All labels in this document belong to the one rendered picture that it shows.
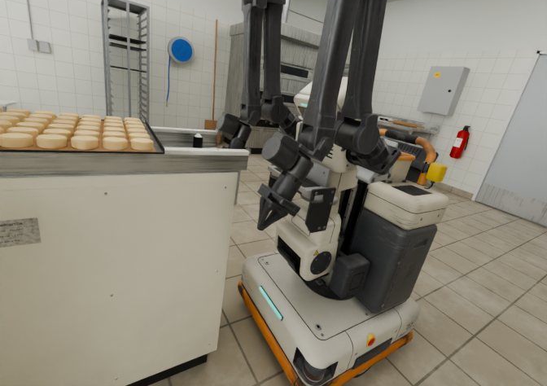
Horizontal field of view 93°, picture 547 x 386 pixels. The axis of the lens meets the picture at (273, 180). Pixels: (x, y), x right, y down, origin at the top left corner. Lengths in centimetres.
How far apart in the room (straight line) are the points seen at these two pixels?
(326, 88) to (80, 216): 64
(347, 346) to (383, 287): 26
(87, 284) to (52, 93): 419
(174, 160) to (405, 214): 78
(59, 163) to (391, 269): 107
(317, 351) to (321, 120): 79
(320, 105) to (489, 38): 470
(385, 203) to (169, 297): 82
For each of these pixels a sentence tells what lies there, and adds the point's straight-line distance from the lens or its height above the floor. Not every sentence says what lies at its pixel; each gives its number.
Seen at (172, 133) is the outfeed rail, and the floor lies 88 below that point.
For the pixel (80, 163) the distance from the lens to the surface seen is 74.
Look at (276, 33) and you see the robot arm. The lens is 103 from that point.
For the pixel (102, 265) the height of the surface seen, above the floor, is 58.
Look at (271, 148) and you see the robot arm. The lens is 57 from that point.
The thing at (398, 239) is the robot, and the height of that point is 65.
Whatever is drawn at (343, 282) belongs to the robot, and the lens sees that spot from 108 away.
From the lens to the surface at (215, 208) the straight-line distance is 82.
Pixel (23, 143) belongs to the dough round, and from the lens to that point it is 72.
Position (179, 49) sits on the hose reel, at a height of 146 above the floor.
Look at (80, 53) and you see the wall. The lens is 485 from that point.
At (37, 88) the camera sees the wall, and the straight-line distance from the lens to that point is 493.
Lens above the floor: 109
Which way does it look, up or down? 19 degrees down
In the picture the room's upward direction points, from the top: 10 degrees clockwise
